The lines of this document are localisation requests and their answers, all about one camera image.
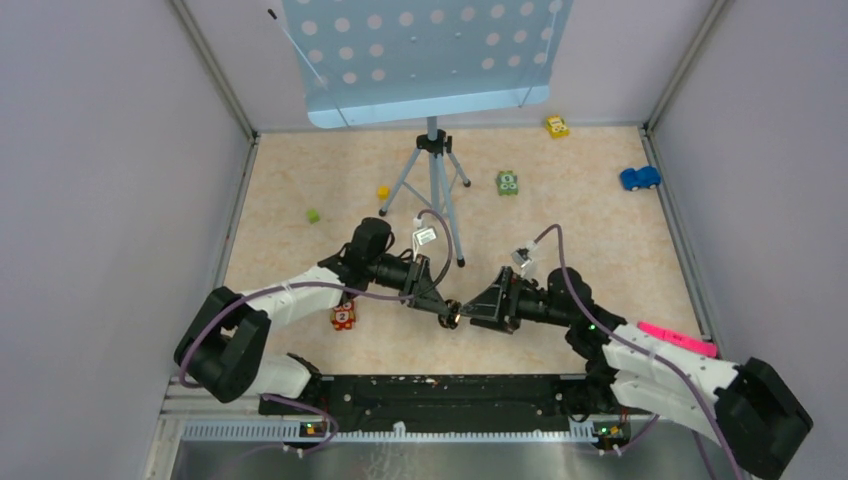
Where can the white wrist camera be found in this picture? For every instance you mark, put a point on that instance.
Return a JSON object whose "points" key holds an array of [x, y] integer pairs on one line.
{"points": [[523, 258], [421, 235]]}

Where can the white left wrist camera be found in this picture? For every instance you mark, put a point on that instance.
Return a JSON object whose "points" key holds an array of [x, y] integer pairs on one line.
{"points": [[421, 235]]}

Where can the small green cube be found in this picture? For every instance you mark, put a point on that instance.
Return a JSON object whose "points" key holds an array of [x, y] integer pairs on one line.
{"points": [[313, 216]]}

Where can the yellow toy block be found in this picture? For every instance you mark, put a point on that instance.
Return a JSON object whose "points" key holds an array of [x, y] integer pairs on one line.
{"points": [[556, 127]]}

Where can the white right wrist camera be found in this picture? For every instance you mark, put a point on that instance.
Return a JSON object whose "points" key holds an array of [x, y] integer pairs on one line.
{"points": [[523, 258]]}

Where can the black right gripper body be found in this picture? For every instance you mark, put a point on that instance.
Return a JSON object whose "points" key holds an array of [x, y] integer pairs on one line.
{"points": [[522, 303]]}

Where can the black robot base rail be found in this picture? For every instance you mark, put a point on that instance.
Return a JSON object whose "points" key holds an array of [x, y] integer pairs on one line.
{"points": [[520, 403]]}

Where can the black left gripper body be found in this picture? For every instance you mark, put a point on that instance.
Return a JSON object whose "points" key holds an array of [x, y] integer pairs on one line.
{"points": [[414, 281]]}

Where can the green monster toy block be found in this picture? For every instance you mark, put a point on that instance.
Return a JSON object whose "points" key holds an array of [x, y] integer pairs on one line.
{"points": [[507, 183]]}

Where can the red owl number block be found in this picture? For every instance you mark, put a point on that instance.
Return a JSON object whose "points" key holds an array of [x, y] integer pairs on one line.
{"points": [[344, 316]]}

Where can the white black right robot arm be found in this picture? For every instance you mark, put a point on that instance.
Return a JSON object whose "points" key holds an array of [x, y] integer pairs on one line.
{"points": [[746, 407]]}

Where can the pink highlighter marker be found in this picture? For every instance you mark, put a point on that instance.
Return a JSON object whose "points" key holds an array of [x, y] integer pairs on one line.
{"points": [[681, 340]]}

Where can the earbuds case base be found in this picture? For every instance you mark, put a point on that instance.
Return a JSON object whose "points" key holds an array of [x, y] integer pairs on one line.
{"points": [[449, 318]]}

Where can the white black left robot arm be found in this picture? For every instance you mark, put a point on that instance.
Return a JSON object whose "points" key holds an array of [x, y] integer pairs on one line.
{"points": [[223, 350]]}

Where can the blue toy car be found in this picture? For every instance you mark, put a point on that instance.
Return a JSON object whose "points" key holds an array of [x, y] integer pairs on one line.
{"points": [[647, 177]]}

